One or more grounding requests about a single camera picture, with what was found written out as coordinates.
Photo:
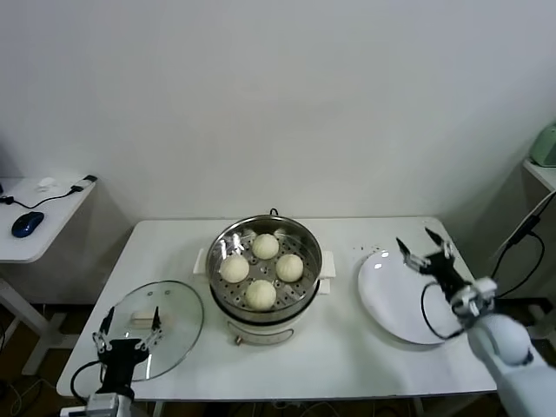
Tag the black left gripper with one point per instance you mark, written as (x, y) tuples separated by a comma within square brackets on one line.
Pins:
[(121, 360)]

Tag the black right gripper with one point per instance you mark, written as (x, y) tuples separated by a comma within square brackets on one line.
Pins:
[(447, 273)]

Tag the round glass pot lid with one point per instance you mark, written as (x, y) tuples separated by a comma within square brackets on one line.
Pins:
[(174, 304)]

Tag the white steamed baozi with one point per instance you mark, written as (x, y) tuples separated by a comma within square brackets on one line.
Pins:
[(234, 268), (265, 246), (260, 295), (289, 267)]

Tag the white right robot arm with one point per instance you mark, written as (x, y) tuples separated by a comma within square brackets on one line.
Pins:
[(508, 343)]

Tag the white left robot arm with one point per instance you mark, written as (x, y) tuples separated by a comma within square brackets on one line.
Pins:
[(104, 401)]

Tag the stainless steel steamer basket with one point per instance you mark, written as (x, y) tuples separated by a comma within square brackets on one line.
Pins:
[(226, 243)]

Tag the white round plate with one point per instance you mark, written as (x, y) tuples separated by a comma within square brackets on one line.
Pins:
[(391, 299)]

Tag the cream electric pot base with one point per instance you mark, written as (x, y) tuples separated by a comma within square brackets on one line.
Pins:
[(260, 332)]

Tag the white side table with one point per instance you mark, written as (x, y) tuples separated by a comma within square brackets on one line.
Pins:
[(43, 226)]

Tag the white side shelf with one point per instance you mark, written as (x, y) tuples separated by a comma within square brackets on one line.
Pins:
[(543, 174)]

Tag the blue computer mouse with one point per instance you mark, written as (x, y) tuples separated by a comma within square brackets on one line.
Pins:
[(28, 223)]

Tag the pale green appliance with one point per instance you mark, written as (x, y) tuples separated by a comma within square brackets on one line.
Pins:
[(547, 145)]

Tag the small white object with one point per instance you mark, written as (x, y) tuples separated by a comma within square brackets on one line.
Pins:
[(47, 185)]

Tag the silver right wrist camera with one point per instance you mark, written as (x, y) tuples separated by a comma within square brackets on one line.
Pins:
[(475, 297)]

